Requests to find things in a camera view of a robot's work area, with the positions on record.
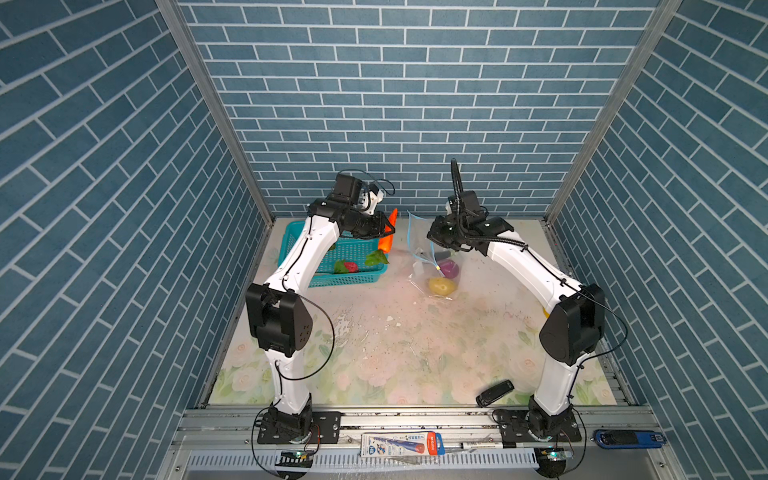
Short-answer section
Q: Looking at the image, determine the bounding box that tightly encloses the orange toy carrot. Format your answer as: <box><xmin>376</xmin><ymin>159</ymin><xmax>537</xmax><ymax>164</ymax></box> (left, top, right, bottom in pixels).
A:
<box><xmin>378</xmin><ymin>208</ymin><xmax>398</xmax><ymax>254</ymax></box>

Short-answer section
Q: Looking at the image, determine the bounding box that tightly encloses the purple toy onion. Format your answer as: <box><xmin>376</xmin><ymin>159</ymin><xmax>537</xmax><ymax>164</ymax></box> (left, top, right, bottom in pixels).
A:
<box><xmin>438</xmin><ymin>259</ymin><xmax>460</xmax><ymax>280</ymax></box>

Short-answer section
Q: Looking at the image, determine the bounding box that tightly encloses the teal plastic basket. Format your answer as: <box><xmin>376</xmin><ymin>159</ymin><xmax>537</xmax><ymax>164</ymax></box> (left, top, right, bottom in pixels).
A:
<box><xmin>309</xmin><ymin>236</ymin><xmax>388</xmax><ymax>288</ymax></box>

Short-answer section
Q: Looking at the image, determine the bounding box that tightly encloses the clear zip top bag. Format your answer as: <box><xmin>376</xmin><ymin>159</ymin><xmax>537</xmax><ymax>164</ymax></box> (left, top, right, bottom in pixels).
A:
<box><xmin>406</xmin><ymin>213</ymin><xmax>461</xmax><ymax>300</ymax></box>

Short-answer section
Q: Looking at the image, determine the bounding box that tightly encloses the yellow toy lemon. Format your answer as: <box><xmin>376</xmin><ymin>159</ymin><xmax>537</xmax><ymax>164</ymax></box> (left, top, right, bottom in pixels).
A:
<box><xmin>427</xmin><ymin>277</ymin><xmax>457</xmax><ymax>297</ymax></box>

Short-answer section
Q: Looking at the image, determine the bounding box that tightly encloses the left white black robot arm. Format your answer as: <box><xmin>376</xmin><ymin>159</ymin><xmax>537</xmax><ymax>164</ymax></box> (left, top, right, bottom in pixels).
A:
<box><xmin>245</xmin><ymin>193</ymin><xmax>395</xmax><ymax>443</ymax></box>

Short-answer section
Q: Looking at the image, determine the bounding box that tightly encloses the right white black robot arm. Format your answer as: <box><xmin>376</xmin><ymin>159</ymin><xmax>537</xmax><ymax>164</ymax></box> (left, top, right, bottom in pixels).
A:
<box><xmin>427</xmin><ymin>191</ymin><xmax>606</xmax><ymax>440</ymax></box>

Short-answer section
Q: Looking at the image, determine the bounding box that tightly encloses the green toy leaf vegetable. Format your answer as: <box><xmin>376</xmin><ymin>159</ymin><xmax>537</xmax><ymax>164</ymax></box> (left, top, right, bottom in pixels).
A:
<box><xmin>364</xmin><ymin>249</ymin><xmax>389</xmax><ymax>267</ymax></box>

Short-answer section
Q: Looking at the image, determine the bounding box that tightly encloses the black remote control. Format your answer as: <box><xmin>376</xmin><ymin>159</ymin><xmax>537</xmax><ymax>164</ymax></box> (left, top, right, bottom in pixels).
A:
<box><xmin>476</xmin><ymin>380</ymin><xmax>514</xmax><ymax>408</ymax></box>

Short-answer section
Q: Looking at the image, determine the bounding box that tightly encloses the red white blue package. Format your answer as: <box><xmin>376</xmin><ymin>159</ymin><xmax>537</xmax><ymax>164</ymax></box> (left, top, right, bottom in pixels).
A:
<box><xmin>360</xmin><ymin>431</ymin><xmax>446</xmax><ymax>458</ymax></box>

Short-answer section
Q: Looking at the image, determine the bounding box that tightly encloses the blue black handheld tool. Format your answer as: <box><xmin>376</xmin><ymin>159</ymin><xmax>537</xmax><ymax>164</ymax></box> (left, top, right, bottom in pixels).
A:
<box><xmin>594</xmin><ymin>429</ymin><xmax>666</xmax><ymax>450</ymax></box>

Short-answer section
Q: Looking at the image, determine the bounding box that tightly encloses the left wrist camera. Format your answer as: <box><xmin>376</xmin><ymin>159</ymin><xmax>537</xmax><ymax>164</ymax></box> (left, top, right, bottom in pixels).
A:
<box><xmin>329</xmin><ymin>173</ymin><xmax>386</xmax><ymax>216</ymax></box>

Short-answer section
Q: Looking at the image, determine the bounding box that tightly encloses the aluminium mounting rail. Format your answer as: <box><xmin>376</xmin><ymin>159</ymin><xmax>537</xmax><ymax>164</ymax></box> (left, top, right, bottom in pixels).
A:
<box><xmin>159</xmin><ymin>405</ymin><xmax>684</xmax><ymax>479</ymax></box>

